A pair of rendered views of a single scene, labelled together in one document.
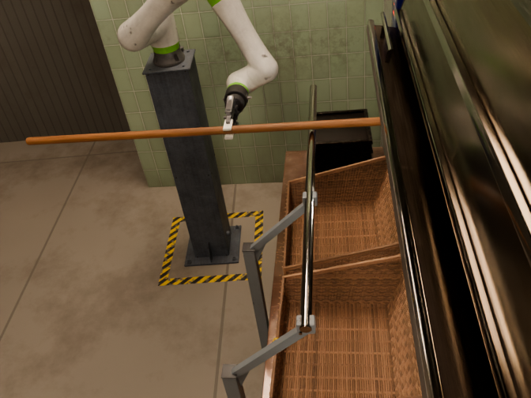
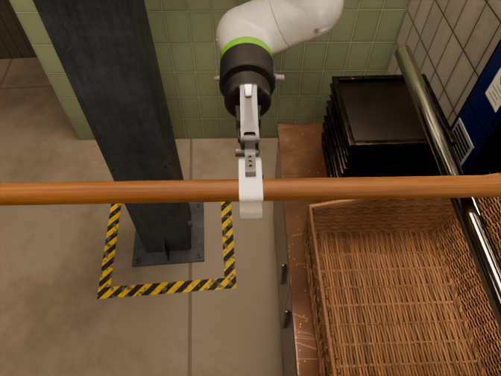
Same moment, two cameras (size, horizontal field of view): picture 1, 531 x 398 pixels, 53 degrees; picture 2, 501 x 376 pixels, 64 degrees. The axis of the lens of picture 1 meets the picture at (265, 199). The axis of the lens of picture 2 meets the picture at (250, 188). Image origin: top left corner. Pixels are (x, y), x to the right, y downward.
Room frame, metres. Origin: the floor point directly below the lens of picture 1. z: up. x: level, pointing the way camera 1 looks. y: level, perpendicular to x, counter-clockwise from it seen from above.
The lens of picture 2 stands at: (1.39, 0.16, 1.62)
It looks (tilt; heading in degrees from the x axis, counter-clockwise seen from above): 53 degrees down; 349
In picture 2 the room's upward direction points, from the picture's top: straight up
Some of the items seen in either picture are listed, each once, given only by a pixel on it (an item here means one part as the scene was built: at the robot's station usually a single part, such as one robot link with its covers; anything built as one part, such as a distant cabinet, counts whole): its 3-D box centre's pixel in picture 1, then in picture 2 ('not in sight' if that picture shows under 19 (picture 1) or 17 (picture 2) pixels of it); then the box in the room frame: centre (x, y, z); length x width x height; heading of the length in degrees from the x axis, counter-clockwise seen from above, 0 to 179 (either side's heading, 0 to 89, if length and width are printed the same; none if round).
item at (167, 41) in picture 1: (160, 28); not in sight; (2.38, 0.36, 1.36); 0.16 x 0.13 x 0.19; 140
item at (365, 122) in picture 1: (245, 129); (296, 189); (1.69, 0.04, 1.20); 1.71 x 0.03 x 0.03; 80
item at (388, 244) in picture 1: (342, 220); (421, 301); (1.65, -0.30, 0.72); 0.56 x 0.49 x 0.28; 171
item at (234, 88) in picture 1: (237, 98); (249, 77); (1.93, 0.05, 1.20); 0.12 x 0.06 x 0.09; 81
